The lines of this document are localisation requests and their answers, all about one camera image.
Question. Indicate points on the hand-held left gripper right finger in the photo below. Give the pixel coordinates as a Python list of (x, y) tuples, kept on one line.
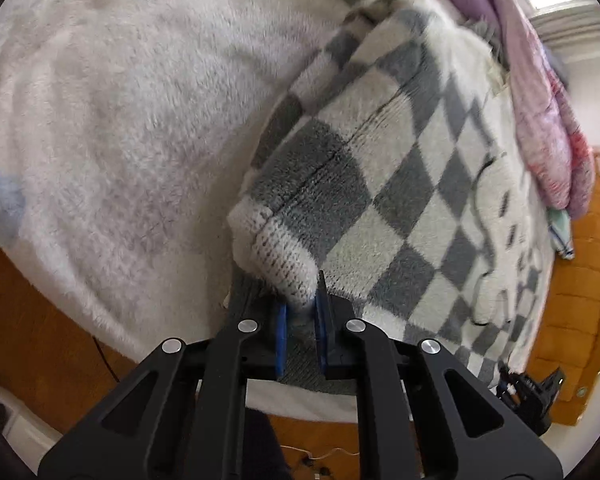
[(322, 332)]

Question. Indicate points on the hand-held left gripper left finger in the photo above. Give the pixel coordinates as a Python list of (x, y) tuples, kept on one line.
[(280, 342)]

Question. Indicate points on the grey white checkered sweater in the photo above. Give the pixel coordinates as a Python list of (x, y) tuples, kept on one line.
[(380, 185)]

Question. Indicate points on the wooden headboard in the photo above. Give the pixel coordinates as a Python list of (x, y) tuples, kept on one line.
[(575, 320)]

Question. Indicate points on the green blue striped cloth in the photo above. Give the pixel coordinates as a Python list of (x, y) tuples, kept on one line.
[(561, 234)]

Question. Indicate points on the white fluffy blanket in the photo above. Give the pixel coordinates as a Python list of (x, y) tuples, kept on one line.
[(130, 110)]

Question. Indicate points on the white power strip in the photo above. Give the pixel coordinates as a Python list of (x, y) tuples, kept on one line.
[(15, 422)]

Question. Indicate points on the purple pink quilt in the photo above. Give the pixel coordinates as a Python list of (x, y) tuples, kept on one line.
[(540, 110)]

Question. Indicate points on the white window frame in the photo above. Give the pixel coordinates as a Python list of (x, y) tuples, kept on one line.
[(570, 22)]

